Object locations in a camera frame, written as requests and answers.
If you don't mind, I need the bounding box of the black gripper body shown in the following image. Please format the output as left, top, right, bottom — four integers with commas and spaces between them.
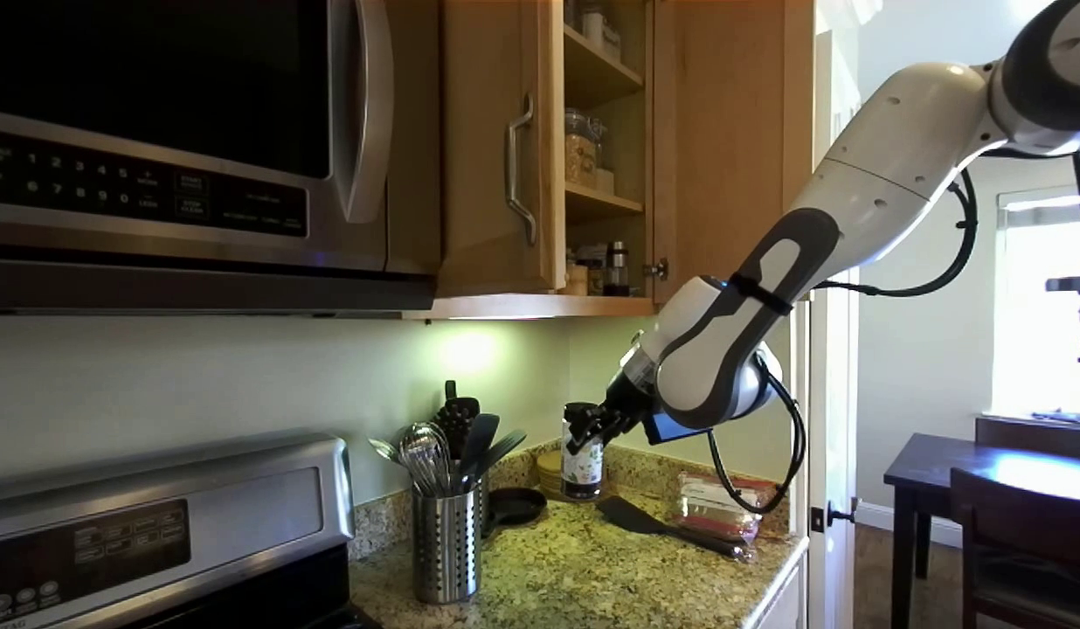
587, 376, 652, 445

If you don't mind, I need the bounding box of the dark glass bottle white label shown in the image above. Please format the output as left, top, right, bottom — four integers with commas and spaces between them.
558, 400, 603, 499

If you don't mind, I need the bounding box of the wooden cupboard door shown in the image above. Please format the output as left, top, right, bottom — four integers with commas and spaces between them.
441, 0, 563, 292
650, 0, 814, 304

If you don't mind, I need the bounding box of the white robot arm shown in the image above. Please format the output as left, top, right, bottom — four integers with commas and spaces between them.
563, 0, 1080, 450

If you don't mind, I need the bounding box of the stack of round cork coasters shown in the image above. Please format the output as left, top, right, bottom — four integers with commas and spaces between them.
535, 446, 563, 495

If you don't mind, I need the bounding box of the black spatula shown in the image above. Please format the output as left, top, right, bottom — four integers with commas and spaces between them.
598, 495, 749, 559

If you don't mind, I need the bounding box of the red plastic food package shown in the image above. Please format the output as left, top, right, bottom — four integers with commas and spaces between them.
679, 473, 760, 542

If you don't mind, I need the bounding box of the small black pan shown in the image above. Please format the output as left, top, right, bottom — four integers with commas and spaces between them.
484, 490, 546, 523

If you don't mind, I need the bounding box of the steel utensil holder near stove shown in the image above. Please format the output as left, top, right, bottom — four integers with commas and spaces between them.
413, 484, 484, 605

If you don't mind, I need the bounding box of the dark wooden dining table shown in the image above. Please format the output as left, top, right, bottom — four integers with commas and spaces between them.
885, 434, 1080, 629

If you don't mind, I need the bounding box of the stainless gas stove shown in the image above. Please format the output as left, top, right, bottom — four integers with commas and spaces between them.
0, 438, 381, 629

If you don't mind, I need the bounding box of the dark wooden chair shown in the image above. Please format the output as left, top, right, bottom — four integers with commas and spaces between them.
950, 473, 1080, 629

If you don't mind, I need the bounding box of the stainless microwave oven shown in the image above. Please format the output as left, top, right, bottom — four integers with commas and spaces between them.
0, 0, 445, 316

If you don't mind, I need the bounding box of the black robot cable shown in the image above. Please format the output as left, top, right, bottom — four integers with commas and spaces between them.
707, 170, 981, 517

